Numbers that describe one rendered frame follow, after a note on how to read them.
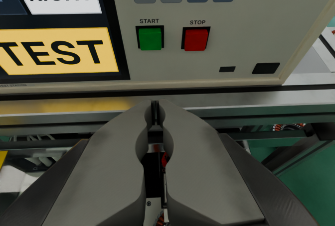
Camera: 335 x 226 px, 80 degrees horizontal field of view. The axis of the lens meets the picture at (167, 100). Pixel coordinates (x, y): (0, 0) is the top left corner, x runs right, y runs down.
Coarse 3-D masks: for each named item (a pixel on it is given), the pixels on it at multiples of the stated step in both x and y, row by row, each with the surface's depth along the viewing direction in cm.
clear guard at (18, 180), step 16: (0, 144) 24; (16, 144) 24; (32, 144) 24; (48, 144) 24; (64, 144) 24; (16, 160) 22; (32, 160) 22; (48, 160) 23; (0, 176) 21; (16, 176) 22; (32, 176) 22; (0, 192) 21; (16, 192) 21; (0, 208) 20
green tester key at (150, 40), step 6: (144, 30) 16; (150, 30) 16; (156, 30) 16; (144, 36) 16; (150, 36) 16; (156, 36) 16; (144, 42) 17; (150, 42) 17; (156, 42) 17; (144, 48) 17; (150, 48) 17; (156, 48) 17
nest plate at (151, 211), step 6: (150, 198) 46; (156, 198) 46; (150, 204) 45; (156, 204) 46; (150, 210) 45; (156, 210) 45; (150, 216) 44; (156, 216) 44; (144, 222) 43; (150, 222) 43
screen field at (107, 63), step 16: (0, 32) 16; (16, 32) 16; (32, 32) 16; (48, 32) 16; (64, 32) 16; (80, 32) 16; (96, 32) 16; (0, 48) 17; (16, 48) 17; (32, 48) 17; (48, 48) 17; (64, 48) 17; (80, 48) 17; (96, 48) 17; (112, 48) 18; (0, 64) 18; (16, 64) 18; (32, 64) 19; (48, 64) 19; (64, 64) 19; (80, 64) 19; (96, 64) 19; (112, 64) 19
